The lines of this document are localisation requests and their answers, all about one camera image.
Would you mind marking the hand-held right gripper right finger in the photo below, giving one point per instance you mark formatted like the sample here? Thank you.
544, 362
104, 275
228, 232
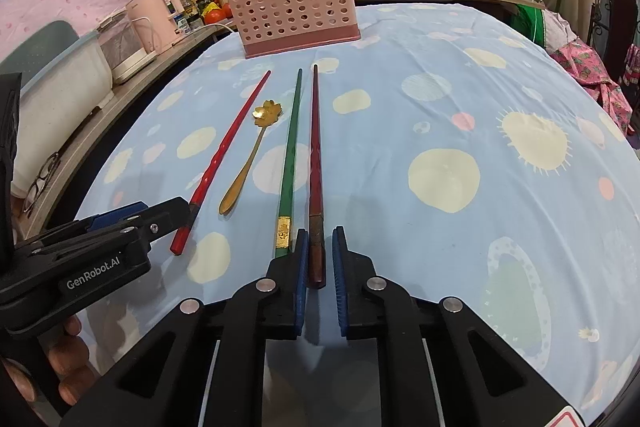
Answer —
340, 282

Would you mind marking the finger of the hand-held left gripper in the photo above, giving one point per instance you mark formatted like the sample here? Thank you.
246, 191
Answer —
167, 217
120, 214

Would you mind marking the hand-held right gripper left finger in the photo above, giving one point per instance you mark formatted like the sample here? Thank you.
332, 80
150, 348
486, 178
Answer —
301, 282

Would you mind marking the red wavy chopstick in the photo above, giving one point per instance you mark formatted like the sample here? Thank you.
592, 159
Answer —
181, 237

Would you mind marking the dark red gold-banded chopstick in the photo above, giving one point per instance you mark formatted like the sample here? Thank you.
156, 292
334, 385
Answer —
316, 257

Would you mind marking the green gold-banded chopstick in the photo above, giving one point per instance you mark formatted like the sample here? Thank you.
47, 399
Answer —
284, 232

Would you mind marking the pink perforated utensil basket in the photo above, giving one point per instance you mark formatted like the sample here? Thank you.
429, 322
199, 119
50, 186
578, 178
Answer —
280, 17

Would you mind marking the person's left hand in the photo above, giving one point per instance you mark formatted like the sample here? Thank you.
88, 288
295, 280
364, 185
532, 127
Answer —
70, 362

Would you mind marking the wooden side counter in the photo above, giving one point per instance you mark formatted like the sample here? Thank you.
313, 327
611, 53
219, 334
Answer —
100, 132

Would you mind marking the black eyeglasses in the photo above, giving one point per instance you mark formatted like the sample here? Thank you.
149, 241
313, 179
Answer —
42, 179

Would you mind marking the white plastic tub teal lid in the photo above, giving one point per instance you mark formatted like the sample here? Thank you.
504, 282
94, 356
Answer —
65, 92

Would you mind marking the gold flower-shaped spoon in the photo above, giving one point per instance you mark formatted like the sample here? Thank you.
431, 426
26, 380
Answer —
267, 113

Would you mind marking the white countertop appliance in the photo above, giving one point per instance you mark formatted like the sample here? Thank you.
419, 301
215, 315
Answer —
125, 52

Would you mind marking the pink electric kettle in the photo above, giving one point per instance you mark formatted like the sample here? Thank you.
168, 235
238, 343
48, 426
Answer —
150, 17

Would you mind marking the red tomato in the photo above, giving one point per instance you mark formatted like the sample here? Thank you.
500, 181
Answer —
214, 15
227, 10

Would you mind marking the green cloth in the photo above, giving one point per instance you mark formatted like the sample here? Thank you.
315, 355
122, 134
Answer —
530, 24

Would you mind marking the pink pineapple print cloth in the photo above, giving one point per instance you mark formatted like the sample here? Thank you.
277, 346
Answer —
585, 72

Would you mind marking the black wrought iron chair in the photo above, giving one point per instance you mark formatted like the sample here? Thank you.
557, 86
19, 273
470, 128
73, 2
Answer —
620, 22

